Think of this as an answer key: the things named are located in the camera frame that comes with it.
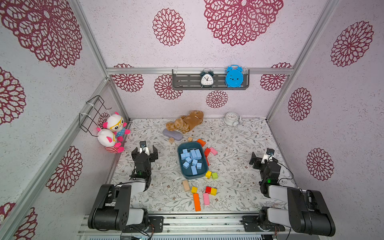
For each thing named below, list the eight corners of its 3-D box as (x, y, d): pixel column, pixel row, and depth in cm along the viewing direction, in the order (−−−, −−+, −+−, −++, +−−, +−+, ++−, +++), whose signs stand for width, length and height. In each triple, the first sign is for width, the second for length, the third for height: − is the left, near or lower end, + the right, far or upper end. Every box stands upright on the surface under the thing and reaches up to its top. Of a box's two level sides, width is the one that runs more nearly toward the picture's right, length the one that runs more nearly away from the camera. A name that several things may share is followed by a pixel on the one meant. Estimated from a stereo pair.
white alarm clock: (232, 128, 117) (234, 124, 114) (221, 119, 124) (222, 115, 120) (242, 122, 121) (243, 118, 118) (231, 114, 128) (232, 110, 124)
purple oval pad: (162, 135, 112) (161, 132, 109) (166, 130, 115) (166, 126, 112) (180, 142, 108) (179, 138, 105) (183, 136, 112) (183, 132, 108)
